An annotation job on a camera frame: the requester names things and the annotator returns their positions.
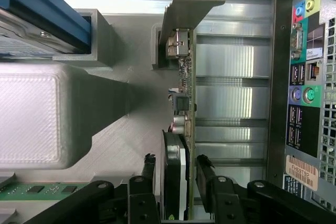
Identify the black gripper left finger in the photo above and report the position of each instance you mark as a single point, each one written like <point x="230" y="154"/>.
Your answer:
<point x="139" y="203"/>

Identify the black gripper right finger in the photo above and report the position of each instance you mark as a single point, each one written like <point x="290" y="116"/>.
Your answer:
<point x="223" y="203"/>

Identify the grey plastic parts rack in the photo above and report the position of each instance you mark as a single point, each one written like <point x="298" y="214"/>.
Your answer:
<point x="118" y="129"/>

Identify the green RAM stick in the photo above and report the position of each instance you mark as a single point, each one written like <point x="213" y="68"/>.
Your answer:
<point x="39" y="191"/>

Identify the black open PC case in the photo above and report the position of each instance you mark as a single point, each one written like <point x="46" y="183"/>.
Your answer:
<point x="278" y="77"/>

